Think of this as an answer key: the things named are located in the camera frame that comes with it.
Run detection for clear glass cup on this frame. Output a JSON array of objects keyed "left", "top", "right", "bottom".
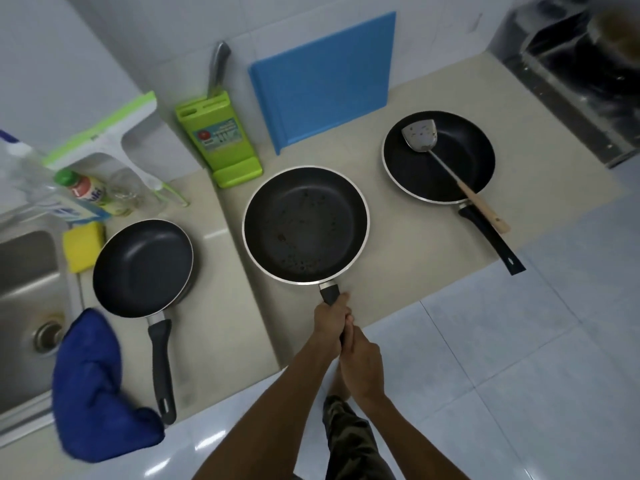
[{"left": 107, "top": 167, "right": 151, "bottom": 215}]

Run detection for green knife block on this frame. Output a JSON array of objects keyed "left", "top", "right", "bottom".
[{"left": 175, "top": 90, "right": 265, "bottom": 189}]

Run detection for knife with metal handle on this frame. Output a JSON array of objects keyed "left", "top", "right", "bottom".
[{"left": 206, "top": 41, "right": 232, "bottom": 98}]

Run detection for small black frying pan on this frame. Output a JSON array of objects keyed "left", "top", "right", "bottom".
[{"left": 91, "top": 218, "right": 195, "bottom": 427}]

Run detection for metal sink strainer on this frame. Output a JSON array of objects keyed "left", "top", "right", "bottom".
[{"left": 32, "top": 319, "right": 65, "bottom": 355}]

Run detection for stainless steel double sink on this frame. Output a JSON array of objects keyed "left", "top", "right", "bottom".
[{"left": 0, "top": 209, "right": 83, "bottom": 435}]

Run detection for metal spatula wooden handle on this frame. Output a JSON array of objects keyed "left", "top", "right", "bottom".
[{"left": 401, "top": 119, "right": 511, "bottom": 235}]

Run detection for clear pump soap bottle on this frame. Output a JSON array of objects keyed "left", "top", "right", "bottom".
[{"left": 0, "top": 129, "right": 111, "bottom": 225}]

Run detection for medium black frying pan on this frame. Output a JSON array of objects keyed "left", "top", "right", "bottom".
[{"left": 241, "top": 165, "right": 371, "bottom": 308}]

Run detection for blue cutting board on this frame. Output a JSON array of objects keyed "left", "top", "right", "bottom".
[{"left": 248, "top": 11, "right": 397, "bottom": 157}]

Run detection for steel gas stove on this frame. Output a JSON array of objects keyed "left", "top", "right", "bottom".
[{"left": 487, "top": 0, "right": 640, "bottom": 169}]

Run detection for person's right hand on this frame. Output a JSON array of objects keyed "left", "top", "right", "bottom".
[{"left": 339, "top": 324, "right": 389, "bottom": 403}]

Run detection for blue microfibre cloth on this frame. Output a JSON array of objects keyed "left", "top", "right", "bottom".
[{"left": 51, "top": 308, "right": 166, "bottom": 464}]

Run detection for metal wok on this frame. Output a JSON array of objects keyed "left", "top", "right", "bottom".
[{"left": 585, "top": 4, "right": 640, "bottom": 71}]

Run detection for yellow sponge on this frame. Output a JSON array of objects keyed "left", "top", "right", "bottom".
[{"left": 62, "top": 220, "right": 106, "bottom": 274}]

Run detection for green white squeegee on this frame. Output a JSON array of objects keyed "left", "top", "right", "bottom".
[{"left": 41, "top": 90, "right": 191, "bottom": 209}]

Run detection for person's left forearm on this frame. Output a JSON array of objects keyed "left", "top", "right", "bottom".
[{"left": 192, "top": 344, "right": 341, "bottom": 480}]

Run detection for person's foot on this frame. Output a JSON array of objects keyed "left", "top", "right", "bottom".
[{"left": 327, "top": 362, "right": 353, "bottom": 401}]

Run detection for small yellow bottle green cap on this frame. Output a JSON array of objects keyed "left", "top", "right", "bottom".
[{"left": 53, "top": 168, "right": 133, "bottom": 217}]

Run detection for person's right forearm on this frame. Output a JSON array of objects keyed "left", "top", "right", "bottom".
[{"left": 357, "top": 389, "right": 471, "bottom": 480}]

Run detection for large black frying pan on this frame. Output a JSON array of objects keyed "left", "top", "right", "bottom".
[{"left": 381, "top": 110, "right": 527, "bottom": 277}]

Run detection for person's left hand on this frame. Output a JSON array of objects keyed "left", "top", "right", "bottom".
[{"left": 312, "top": 292, "right": 355, "bottom": 363}]

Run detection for person's camouflage trousers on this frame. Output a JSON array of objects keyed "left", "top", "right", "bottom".
[{"left": 322, "top": 394, "right": 396, "bottom": 480}]

